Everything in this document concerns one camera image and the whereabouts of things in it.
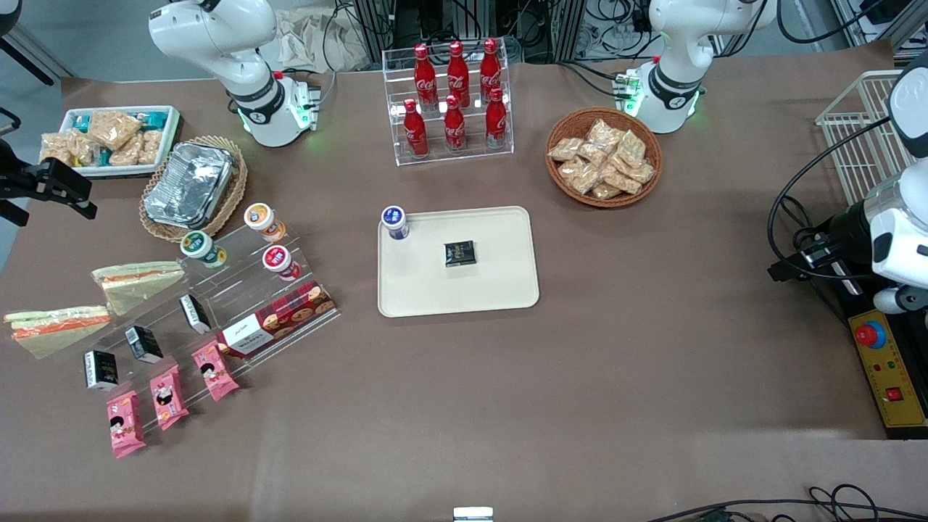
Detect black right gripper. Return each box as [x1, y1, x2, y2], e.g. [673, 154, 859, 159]
[0, 141, 98, 227]

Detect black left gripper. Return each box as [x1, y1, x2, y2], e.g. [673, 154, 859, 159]
[767, 199, 874, 285]

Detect triangle sandwich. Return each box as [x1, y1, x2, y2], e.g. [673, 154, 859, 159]
[91, 261, 186, 317]
[2, 304, 113, 360]

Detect white rectangular snack tray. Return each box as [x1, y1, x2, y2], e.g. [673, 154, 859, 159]
[54, 106, 181, 179]

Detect beige plastic tray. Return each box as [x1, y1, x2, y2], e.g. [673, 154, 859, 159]
[377, 206, 540, 318]

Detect large bagged cereal bar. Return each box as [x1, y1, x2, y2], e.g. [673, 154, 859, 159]
[88, 110, 143, 150]

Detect yellow control box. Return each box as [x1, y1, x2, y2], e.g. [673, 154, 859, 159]
[848, 308, 927, 430]

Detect silver foil container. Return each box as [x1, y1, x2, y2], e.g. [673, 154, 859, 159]
[144, 142, 234, 226]

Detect green lid cup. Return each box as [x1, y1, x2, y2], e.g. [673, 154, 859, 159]
[180, 231, 228, 270]

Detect small black carton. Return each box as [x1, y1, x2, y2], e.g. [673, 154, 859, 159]
[125, 326, 165, 364]
[178, 294, 212, 334]
[83, 350, 120, 392]

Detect foil trays in wicker basket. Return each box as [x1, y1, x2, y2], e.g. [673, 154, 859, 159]
[138, 136, 249, 243]

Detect clear acrylic stepped stand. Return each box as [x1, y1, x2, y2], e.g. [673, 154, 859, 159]
[47, 221, 341, 436]

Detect orange lid cup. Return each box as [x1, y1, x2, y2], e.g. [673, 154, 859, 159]
[244, 202, 286, 243]

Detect pink snack packet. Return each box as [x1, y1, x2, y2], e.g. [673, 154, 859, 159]
[149, 365, 190, 431]
[191, 340, 240, 402]
[107, 390, 146, 459]

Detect red lid cup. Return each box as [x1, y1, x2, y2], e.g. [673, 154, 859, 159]
[262, 245, 302, 282]

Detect red plaid cookie box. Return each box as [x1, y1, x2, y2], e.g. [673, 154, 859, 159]
[217, 281, 336, 359]

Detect round brown wicker basket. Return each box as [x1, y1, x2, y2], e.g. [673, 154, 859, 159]
[545, 107, 663, 209]

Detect crumpled beige paper bag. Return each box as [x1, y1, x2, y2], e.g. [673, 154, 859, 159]
[260, 6, 372, 73]

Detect blue lid yogurt cup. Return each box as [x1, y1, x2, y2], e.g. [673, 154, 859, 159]
[381, 206, 410, 241]

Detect red cola bottle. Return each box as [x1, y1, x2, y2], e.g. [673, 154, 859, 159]
[403, 99, 428, 158]
[447, 41, 471, 106]
[480, 38, 502, 99]
[413, 43, 438, 111]
[444, 94, 466, 153]
[485, 88, 508, 149]

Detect clear acrylic bottle rack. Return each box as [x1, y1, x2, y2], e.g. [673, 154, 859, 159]
[382, 38, 515, 167]

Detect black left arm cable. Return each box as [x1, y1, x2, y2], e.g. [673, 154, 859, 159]
[767, 116, 894, 282]

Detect white wire basket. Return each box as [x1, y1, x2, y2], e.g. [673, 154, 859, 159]
[815, 70, 916, 207]

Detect black floor cables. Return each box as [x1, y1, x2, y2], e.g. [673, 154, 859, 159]
[645, 484, 928, 522]

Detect aluminium frame rack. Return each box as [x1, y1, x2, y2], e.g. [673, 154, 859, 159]
[352, 0, 589, 65]

